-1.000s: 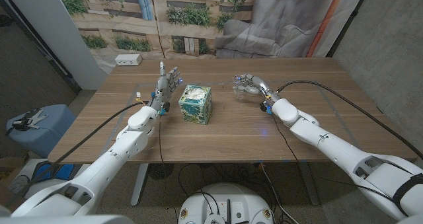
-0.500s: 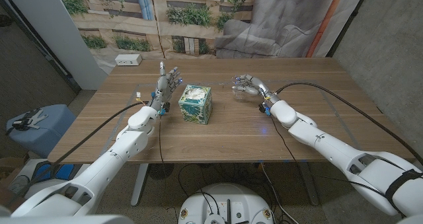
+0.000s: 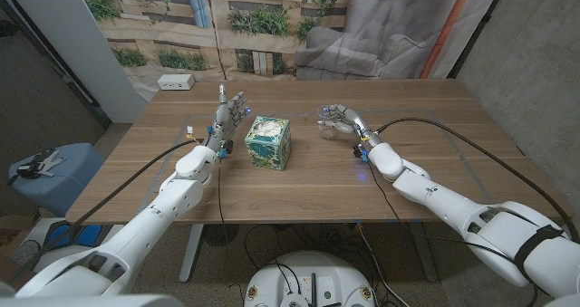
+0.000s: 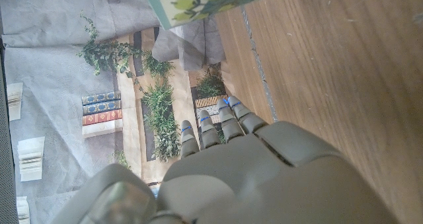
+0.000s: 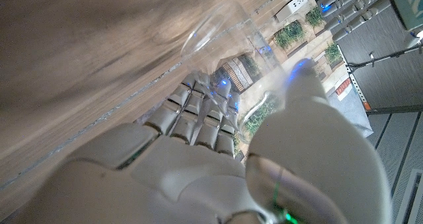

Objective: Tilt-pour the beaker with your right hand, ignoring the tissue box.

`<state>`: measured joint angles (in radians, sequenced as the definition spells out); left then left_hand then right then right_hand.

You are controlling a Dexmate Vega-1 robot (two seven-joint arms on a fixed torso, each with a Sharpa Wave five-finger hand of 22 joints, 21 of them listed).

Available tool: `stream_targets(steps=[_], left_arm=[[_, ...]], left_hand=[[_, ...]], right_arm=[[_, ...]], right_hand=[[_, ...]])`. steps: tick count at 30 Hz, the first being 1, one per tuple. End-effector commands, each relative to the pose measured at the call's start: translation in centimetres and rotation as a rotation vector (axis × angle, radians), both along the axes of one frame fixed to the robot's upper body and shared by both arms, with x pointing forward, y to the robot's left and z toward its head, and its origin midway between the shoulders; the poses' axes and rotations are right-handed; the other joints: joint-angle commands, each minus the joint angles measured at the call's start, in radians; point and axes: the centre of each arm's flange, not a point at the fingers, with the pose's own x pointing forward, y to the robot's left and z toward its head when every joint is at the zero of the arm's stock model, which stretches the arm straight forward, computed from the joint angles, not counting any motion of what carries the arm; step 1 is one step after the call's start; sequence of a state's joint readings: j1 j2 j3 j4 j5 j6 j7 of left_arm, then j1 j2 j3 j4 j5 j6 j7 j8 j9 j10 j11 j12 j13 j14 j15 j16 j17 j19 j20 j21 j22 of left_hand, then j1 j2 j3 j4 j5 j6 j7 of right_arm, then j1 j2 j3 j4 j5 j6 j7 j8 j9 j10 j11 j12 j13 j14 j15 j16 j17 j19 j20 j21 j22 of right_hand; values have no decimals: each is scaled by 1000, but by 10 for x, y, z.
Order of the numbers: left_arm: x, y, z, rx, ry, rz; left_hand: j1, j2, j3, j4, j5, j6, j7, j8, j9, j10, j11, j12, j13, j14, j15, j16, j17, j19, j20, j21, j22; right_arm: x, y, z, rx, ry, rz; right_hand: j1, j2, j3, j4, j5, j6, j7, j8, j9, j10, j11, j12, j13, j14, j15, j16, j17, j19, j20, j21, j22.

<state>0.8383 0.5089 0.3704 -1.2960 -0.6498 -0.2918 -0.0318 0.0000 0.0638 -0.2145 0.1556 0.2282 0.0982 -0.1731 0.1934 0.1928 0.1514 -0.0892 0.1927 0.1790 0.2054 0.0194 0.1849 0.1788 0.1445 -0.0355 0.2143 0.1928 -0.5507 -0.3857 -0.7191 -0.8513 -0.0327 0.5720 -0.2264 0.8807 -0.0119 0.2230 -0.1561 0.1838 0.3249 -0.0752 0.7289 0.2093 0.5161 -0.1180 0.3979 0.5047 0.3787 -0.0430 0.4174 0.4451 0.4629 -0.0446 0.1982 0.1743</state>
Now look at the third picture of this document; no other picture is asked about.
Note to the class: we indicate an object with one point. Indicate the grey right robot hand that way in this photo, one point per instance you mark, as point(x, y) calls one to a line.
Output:
point(358, 123)

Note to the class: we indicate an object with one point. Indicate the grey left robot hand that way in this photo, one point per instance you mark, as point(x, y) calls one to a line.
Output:
point(223, 121)

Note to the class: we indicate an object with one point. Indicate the clear glass beaker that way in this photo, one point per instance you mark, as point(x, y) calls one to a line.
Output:
point(328, 134)

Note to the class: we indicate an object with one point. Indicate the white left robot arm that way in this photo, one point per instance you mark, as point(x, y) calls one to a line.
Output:
point(149, 225)

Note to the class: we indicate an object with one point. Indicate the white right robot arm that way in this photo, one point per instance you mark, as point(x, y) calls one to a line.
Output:
point(453, 203)

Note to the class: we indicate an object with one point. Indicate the teal floral tissue box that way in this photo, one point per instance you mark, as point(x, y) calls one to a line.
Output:
point(267, 150)

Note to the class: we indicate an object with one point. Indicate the brown cardboard box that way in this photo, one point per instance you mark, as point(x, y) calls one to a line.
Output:
point(11, 225)

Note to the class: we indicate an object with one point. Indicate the grey tape outline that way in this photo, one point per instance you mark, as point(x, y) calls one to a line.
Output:
point(299, 114)

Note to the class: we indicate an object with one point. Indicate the white power strip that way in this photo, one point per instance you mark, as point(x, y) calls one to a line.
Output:
point(176, 82)

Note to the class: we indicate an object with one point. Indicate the printed fabric backdrop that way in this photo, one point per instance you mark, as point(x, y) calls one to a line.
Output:
point(272, 26)

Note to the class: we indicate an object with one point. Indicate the round black floor base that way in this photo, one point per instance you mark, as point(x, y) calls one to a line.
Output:
point(220, 234)

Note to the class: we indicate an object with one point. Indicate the white table leg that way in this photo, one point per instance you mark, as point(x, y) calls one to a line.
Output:
point(190, 257)

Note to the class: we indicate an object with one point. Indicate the white robot torso base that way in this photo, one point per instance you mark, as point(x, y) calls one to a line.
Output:
point(308, 266)

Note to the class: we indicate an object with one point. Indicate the grey table leg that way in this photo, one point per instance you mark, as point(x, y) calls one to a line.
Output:
point(426, 261)

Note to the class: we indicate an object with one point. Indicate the white pillar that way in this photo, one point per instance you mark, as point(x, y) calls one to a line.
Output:
point(77, 40)

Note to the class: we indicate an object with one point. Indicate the blue padded stool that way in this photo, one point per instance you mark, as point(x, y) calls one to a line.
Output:
point(63, 185)

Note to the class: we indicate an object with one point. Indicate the white and blue floor device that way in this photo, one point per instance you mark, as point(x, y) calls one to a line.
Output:
point(68, 234)

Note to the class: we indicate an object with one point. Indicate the black backdrop frame pole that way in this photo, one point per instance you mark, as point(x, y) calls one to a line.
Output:
point(477, 30)

